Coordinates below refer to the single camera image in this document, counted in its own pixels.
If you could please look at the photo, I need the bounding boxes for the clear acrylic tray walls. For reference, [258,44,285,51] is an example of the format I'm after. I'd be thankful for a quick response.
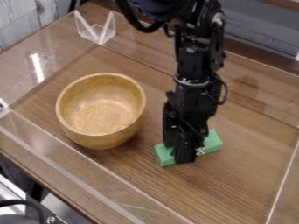
[0,3,299,224]

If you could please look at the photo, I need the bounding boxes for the black cable at corner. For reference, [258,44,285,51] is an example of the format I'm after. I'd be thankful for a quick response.
[0,199,44,224]

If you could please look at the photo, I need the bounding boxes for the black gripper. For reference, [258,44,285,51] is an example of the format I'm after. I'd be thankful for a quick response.
[163,76,221,164]

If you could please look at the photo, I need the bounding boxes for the green rectangular block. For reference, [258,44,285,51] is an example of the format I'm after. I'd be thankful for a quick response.
[154,129,223,167]

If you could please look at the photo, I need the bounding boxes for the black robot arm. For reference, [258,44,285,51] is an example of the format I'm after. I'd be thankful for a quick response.
[115,0,229,164]

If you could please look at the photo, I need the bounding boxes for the brown wooden bowl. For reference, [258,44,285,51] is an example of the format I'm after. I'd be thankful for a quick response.
[55,73,146,150]

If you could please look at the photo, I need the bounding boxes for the black metal bracket with bolt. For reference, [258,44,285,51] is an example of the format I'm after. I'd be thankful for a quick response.
[24,195,68,224]

